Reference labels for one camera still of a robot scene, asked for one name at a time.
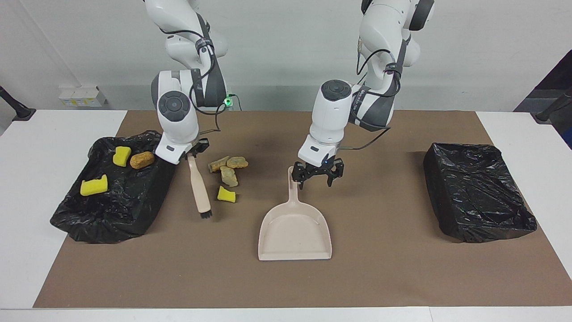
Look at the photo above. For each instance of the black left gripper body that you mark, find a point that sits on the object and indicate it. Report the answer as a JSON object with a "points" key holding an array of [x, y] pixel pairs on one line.
{"points": [[318, 170]]}

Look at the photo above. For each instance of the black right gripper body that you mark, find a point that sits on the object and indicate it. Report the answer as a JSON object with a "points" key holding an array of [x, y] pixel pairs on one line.
{"points": [[193, 153]]}

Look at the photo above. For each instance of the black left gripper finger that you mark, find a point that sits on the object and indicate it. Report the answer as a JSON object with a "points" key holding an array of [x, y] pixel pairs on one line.
{"points": [[335, 174], [298, 176]]}

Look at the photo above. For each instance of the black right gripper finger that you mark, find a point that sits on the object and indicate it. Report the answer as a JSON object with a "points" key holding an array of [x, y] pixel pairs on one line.
{"points": [[203, 146]]}

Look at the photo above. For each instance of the beige hand brush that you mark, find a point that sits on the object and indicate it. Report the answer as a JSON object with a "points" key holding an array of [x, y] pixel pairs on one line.
{"points": [[199, 192]]}

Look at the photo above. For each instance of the brown cork-like lump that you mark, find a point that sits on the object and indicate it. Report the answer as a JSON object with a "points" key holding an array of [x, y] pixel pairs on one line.
{"points": [[142, 160]]}

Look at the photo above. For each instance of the small yellow sponge wedge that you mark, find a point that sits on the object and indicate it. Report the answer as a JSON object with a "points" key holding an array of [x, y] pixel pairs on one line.
{"points": [[227, 195]]}

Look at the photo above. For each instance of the beige plastic dustpan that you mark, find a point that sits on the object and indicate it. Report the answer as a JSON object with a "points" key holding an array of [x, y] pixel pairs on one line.
{"points": [[295, 232]]}

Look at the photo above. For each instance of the wavy yellow sponge piece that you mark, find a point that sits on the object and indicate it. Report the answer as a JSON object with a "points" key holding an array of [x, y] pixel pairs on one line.
{"points": [[121, 156]]}

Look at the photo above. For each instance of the notched yellow sponge piece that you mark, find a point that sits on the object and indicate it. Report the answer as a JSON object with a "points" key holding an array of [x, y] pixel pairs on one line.
{"points": [[94, 186]]}

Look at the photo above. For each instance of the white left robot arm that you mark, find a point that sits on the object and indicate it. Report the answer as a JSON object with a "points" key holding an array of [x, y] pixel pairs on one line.
{"points": [[330, 112]]}

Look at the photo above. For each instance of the black bag-lined bin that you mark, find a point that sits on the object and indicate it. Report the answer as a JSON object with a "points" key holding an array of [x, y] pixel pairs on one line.
{"points": [[478, 192], [120, 205]]}

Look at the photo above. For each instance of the bread piece left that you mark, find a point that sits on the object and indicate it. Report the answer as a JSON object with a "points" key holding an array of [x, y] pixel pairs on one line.
{"points": [[218, 164]]}

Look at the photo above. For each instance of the bread piece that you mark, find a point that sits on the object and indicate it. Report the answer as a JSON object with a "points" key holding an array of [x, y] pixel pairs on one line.
{"points": [[229, 176], [218, 164], [237, 162]]}

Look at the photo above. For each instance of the bread piece top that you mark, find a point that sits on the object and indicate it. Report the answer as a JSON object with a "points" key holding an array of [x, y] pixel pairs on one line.
{"points": [[237, 162]]}

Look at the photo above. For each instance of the bread piece lower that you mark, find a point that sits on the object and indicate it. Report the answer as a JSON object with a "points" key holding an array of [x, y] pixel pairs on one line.
{"points": [[229, 176]]}

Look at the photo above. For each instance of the brown table mat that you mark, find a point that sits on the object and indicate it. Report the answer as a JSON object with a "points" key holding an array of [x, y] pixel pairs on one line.
{"points": [[286, 286]]}

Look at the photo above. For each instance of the white box on table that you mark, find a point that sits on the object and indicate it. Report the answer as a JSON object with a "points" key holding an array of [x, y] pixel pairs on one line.
{"points": [[82, 96]]}

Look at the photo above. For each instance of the black stand foot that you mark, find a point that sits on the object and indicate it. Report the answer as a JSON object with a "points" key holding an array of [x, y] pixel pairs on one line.
{"points": [[554, 107], [18, 112]]}

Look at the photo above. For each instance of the dark blue panel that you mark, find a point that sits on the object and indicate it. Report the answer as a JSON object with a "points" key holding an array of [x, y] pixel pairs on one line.
{"points": [[558, 76]]}

